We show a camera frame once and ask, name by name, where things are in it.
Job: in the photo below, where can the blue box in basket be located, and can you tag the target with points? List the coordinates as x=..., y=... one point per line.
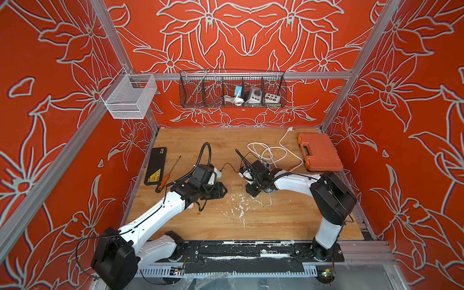
x=238, y=91

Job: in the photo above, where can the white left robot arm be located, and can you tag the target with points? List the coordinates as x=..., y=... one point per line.
x=121, y=253

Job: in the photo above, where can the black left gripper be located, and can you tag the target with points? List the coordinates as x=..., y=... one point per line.
x=219, y=193

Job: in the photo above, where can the white power strip in basket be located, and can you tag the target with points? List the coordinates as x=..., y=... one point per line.
x=254, y=96

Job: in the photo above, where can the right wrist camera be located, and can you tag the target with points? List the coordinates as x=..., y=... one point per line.
x=255, y=172

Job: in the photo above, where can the white socket cube in basket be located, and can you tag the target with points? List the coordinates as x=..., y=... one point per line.
x=272, y=99

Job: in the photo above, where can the orange handled screwdriver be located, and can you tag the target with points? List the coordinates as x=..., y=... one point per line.
x=166, y=178

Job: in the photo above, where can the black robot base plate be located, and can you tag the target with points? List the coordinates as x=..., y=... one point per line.
x=251, y=256

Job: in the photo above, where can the orange plastic tool case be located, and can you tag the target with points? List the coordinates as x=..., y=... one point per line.
x=319, y=154

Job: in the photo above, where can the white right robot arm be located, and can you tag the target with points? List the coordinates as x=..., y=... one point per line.
x=332, y=197

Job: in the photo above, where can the black wire wall basket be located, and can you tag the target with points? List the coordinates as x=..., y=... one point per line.
x=208, y=89

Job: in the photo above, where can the clear plastic wall bin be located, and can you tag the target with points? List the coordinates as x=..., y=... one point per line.
x=124, y=101

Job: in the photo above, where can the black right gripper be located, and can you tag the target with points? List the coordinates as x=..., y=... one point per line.
x=249, y=191

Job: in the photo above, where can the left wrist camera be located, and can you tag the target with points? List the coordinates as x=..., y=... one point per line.
x=204, y=175

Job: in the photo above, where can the black flat tool case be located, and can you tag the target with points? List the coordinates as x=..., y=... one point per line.
x=155, y=166

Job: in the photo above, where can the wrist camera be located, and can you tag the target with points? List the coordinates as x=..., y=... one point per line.
x=204, y=175
x=255, y=172

